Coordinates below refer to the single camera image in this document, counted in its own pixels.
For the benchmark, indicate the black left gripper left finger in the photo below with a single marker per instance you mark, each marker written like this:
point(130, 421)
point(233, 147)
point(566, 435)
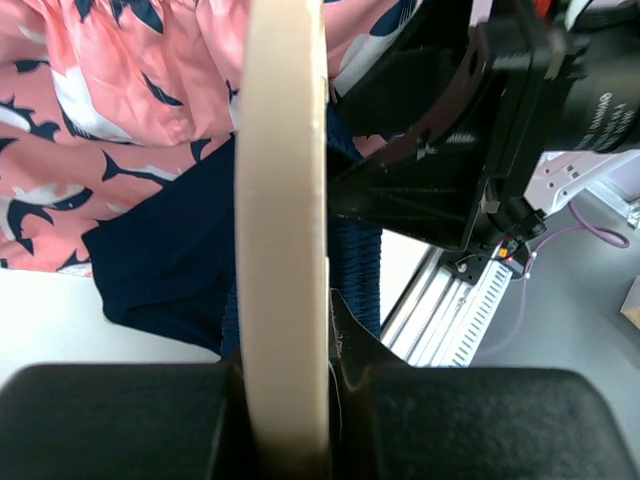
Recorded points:
point(159, 421)

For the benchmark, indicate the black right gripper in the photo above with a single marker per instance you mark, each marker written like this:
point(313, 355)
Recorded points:
point(463, 114)

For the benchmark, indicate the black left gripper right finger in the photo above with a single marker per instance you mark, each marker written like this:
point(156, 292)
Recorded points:
point(391, 420)

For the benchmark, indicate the navy blue shorts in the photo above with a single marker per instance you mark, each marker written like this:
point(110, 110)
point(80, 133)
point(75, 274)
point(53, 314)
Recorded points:
point(167, 267)

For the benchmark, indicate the cream hanger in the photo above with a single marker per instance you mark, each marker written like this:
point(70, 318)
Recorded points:
point(281, 260)

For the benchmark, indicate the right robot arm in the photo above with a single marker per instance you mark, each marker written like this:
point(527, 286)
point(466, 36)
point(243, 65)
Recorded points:
point(601, 112)

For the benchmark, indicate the pink shark print shorts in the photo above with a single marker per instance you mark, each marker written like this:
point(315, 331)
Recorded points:
point(103, 104)

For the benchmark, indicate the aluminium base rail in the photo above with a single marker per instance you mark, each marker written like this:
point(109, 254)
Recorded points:
point(426, 325)

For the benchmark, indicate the white slotted cable duct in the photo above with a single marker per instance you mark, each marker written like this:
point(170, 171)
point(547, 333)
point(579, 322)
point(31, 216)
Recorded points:
point(478, 314)

